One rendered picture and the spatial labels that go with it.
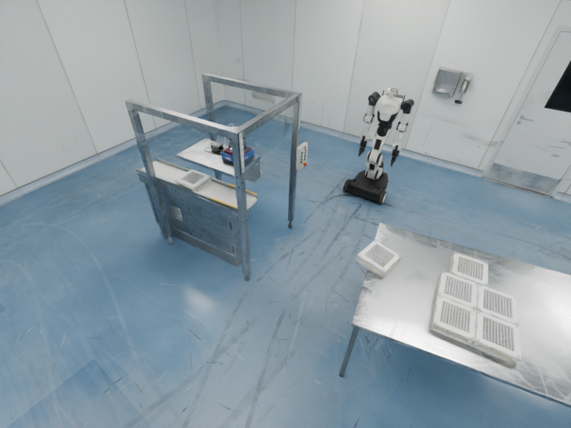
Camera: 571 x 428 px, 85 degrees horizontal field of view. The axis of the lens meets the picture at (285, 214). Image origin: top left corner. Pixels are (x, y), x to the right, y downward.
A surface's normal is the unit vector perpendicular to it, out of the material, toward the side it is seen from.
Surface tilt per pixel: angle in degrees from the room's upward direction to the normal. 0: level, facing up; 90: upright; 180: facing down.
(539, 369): 0
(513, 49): 90
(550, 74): 90
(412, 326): 0
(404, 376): 0
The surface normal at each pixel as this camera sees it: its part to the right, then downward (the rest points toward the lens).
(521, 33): -0.53, 0.53
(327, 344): 0.03, -0.77
